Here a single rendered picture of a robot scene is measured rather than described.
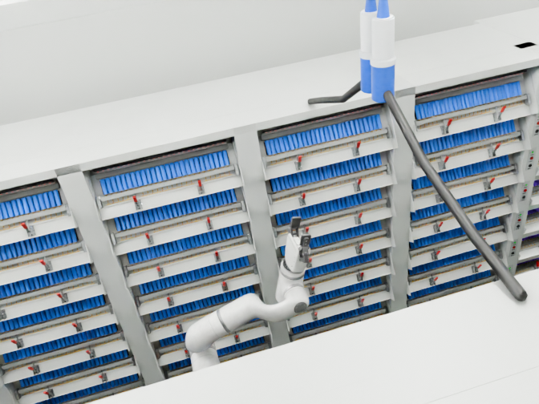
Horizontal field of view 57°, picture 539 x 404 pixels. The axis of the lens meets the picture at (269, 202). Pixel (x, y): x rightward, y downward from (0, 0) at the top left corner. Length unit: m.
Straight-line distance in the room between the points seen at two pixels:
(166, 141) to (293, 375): 1.28
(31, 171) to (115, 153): 0.32
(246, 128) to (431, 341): 1.27
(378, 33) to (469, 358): 0.79
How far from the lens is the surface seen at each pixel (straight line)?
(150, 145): 2.01
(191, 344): 1.79
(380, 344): 0.98
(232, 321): 1.73
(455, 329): 1.02
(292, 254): 1.61
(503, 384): 0.96
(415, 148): 1.29
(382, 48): 1.35
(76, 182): 2.07
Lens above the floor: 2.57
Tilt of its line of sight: 34 degrees down
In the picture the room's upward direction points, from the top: 9 degrees counter-clockwise
